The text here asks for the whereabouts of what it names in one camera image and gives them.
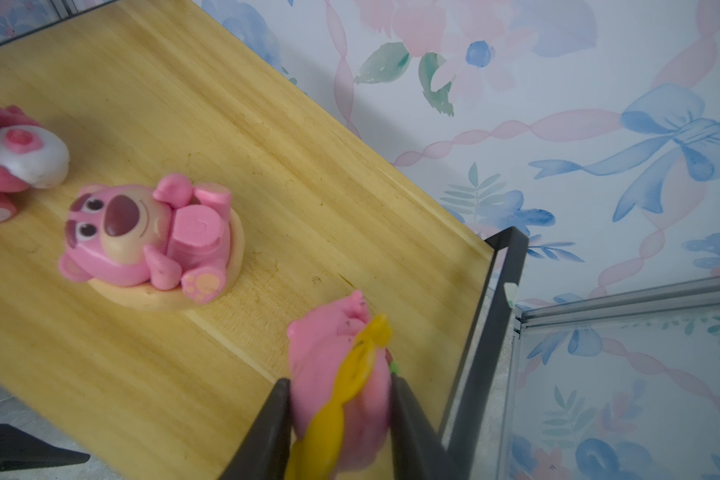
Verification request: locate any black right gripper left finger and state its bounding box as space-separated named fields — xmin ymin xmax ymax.
xmin=219 ymin=378 xmax=292 ymax=480

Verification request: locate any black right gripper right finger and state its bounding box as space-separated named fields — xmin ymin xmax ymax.
xmin=390 ymin=374 xmax=456 ymax=480

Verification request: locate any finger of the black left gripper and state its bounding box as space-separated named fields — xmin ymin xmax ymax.
xmin=0 ymin=424 xmax=90 ymax=472

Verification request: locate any pink yellow doll toy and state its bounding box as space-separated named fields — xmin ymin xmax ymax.
xmin=285 ymin=291 xmax=391 ymax=479

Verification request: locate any pink pig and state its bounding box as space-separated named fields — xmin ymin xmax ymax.
xmin=58 ymin=173 xmax=245 ymax=310

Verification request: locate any pink figure toy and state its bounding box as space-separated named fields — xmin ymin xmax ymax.
xmin=0 ymin=105 xmax=70 ymax=223

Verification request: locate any wooden shelf with black frame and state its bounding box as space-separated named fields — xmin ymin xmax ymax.
xmin=0 ymin=1 xmax=528 ymax=479

